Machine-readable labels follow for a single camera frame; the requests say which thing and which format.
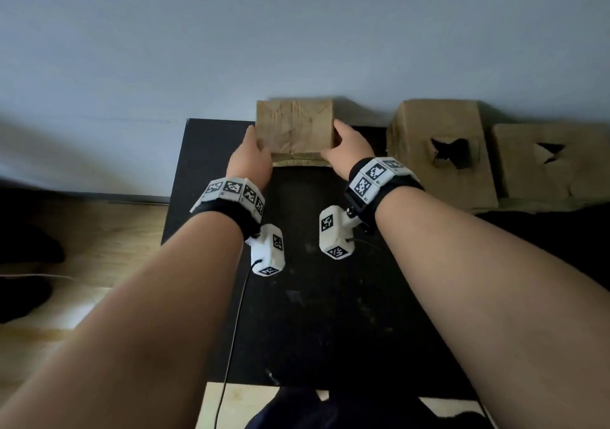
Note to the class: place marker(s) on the person's right hand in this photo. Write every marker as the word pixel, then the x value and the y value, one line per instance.
pixel 350 150

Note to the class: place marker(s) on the person's left hand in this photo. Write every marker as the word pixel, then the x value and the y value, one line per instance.
pixel 250 162

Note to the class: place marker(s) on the small cardboard box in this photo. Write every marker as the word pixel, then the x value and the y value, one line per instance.
pixel 295 126

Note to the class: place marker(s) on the tall cardboard box square hole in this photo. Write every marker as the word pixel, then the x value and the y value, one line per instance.
pixel 443 186

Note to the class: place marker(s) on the wide cardboard box torn flap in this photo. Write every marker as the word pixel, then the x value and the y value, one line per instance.
pixel 572 181

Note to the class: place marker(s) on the person's left forearm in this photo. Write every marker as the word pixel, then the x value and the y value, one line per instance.
pixel 143 338

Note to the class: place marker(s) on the person's right forearm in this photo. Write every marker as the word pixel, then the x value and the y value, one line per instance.
pixel 491 309

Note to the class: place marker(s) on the black marker wristband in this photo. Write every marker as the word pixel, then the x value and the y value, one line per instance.
pixel 381 186
pixel 229 202

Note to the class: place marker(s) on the black bag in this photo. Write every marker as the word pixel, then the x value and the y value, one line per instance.
pixel 24 247

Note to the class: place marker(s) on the black shorts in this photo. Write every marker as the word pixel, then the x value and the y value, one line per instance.
pixel 357 412

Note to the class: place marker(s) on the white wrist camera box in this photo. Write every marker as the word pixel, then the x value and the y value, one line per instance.
pixel 267 252
pixel 336 231

